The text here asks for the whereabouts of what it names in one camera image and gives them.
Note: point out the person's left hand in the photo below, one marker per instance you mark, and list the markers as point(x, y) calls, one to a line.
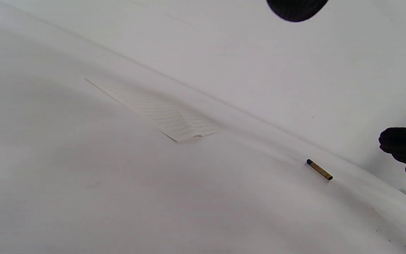
point(296, 8)

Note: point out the black yellow-label wax crayon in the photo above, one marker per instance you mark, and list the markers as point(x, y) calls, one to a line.
point(319, 169)

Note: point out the lined white paper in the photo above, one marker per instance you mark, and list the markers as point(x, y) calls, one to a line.
point(160, 111)

